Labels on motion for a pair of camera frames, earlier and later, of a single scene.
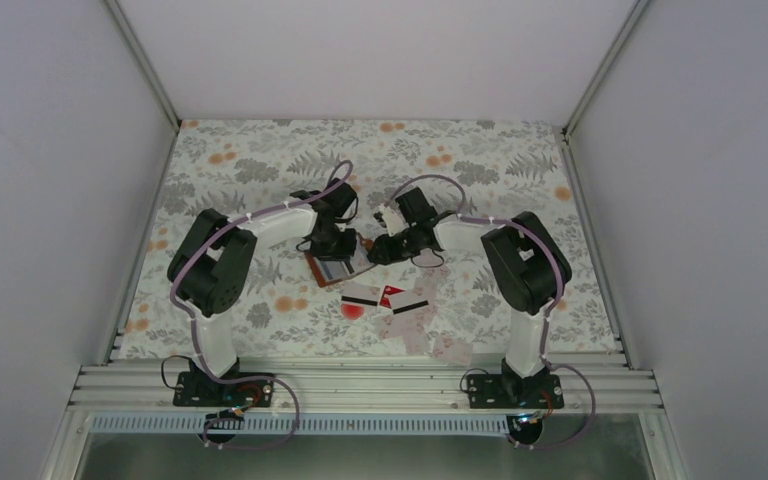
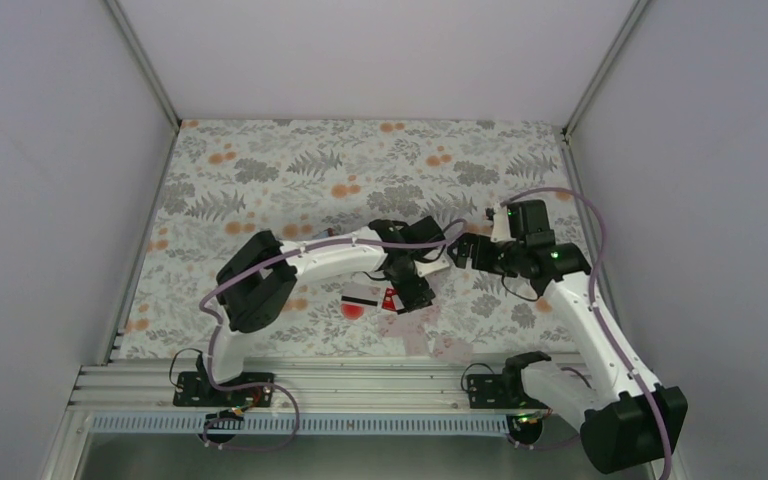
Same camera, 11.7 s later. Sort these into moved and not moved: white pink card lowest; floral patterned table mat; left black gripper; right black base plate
Moved: left black gripper
Not moved: white pink card lowest; right black base plate; floral patterned table mat
